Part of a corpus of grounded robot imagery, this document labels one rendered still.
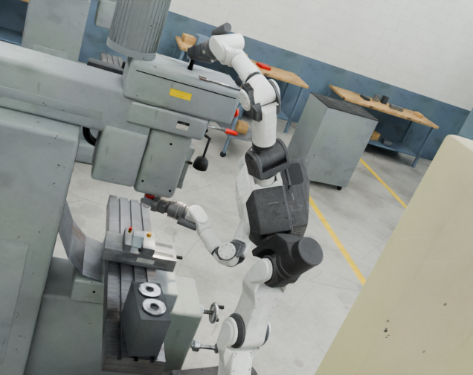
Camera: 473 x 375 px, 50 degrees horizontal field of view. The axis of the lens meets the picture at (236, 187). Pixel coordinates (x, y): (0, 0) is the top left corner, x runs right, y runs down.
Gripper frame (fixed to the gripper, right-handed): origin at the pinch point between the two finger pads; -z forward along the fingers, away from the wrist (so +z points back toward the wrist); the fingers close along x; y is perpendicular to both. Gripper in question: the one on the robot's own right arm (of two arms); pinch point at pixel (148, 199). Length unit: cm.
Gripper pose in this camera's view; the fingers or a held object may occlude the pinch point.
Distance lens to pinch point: 245.1
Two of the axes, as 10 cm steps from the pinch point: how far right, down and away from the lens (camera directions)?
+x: -1.5, 3.6, -9.2
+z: 9.3, 3.6, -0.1
